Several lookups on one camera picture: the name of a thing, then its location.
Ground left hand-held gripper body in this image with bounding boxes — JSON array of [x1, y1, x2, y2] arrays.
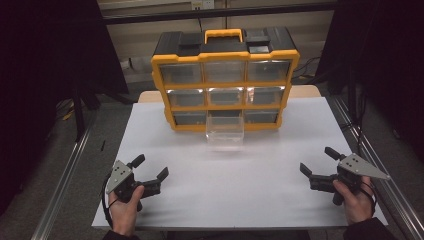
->
[[105, 160, 163, 212]]

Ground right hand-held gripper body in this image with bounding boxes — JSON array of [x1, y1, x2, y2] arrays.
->
[[309, 152, 392, 207]]

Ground person's right hand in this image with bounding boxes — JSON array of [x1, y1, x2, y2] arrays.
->
[[332, 179, 375, 226]]

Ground person's left hand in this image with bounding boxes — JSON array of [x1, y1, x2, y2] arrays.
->
[[107, 185, 146, 237]]

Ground single clear plastic drawer bin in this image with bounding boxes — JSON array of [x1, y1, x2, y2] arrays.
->
[[205, 111, 245, 152]]

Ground set of clear organizer drawers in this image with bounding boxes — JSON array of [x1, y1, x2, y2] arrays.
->
[[159, 61, 292, 126]]

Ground black curtain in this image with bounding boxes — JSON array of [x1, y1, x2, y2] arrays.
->
[[0, 0, 130, 216], [314, 0, 424, 163]]

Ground yellow black drawer organizer cabinet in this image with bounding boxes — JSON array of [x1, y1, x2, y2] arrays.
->
[[150, 28, 300, 133]]

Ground aluminium frame rail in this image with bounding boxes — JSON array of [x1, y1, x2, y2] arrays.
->
[[31, 113, 98, 240], [328, 95, 424, 240]]

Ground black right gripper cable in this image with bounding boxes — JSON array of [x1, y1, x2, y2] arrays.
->
[[360, 180, 378, 216]]

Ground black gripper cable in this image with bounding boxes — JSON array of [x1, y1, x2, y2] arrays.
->
[[360, 180, 378, 216], [101, 174, 118, 230]]

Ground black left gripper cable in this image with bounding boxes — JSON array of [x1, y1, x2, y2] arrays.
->
[[101, 174, 118, 230]]

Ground black stand post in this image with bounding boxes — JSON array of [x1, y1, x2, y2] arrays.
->
[[70, 88, 87, 143]]

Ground yellow floor cable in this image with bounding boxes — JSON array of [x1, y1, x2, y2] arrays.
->
[[60, 99, 77, 122]]

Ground black floor cables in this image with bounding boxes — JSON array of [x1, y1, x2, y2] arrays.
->
[[292, 55, 323, 83]]

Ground black horizontal frame bar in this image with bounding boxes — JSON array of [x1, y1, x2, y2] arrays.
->
[[101, 2, 338, 26]]

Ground white wall outlet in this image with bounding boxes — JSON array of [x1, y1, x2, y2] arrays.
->
[[191, 0, 215, 11]]

